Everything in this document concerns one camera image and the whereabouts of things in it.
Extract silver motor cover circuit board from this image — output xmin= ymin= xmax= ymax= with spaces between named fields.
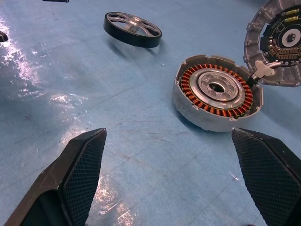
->
xmin=242 ymin=0 xmax=301 ymax=88

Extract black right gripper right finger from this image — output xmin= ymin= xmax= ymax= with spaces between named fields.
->
xmin=231 ymin=127 xmax=301 ymax=226

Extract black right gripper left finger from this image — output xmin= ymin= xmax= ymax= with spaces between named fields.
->
xmin=3 ymin=128 xmax=107 ymax=226

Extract silver stator with copper windings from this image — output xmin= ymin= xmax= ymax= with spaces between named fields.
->
xmin=171 ymin=54 xmax=263 ymax=132

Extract black rotor ring silver spokes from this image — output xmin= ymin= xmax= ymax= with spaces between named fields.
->
xmin=103 ymin=11 xmax=163 ymax=49

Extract white connector with wires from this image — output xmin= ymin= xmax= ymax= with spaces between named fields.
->
xmin=246 ymin=60 xmax=283 ymax=84

